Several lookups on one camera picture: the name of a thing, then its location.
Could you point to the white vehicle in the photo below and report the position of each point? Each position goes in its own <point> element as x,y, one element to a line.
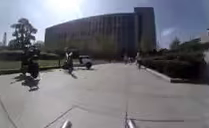
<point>85,61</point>

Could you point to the group of people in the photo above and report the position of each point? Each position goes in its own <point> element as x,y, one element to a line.
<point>126,59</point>

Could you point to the grey concrete slab plaza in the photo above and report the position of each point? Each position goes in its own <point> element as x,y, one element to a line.
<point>102,93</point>

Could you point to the dark tall building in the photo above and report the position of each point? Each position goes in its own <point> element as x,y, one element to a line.
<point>102,33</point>

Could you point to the person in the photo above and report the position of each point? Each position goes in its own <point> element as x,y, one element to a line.
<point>69,61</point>
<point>138,60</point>

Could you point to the pale kerb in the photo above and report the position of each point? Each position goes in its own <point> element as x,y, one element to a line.
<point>158,75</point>

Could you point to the robot's own part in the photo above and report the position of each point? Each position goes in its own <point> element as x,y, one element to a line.
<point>130,124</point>
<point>66,124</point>

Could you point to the dark hedge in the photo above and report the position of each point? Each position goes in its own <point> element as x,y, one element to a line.
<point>172,65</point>

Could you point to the tall tree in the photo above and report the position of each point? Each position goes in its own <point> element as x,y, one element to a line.
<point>23,33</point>

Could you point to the grass strip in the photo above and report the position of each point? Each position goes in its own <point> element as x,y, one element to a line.
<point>8,64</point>

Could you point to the low hedge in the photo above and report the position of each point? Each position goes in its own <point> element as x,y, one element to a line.
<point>8,55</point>

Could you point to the dark kerb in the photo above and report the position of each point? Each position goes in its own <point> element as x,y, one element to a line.
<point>5,71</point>

